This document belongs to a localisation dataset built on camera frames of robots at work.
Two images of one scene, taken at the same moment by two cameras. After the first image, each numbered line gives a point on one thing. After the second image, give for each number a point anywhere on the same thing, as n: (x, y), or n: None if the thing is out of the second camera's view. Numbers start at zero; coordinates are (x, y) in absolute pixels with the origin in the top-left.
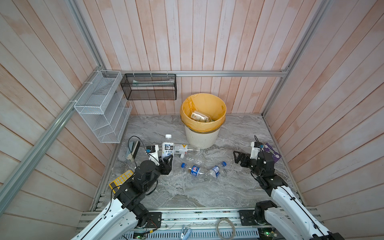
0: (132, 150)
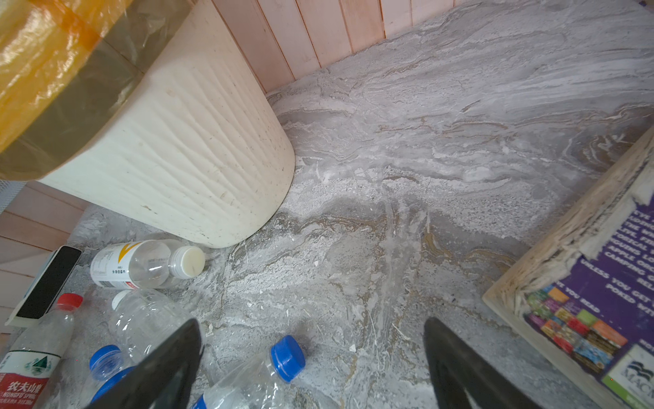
0: (47, 287)
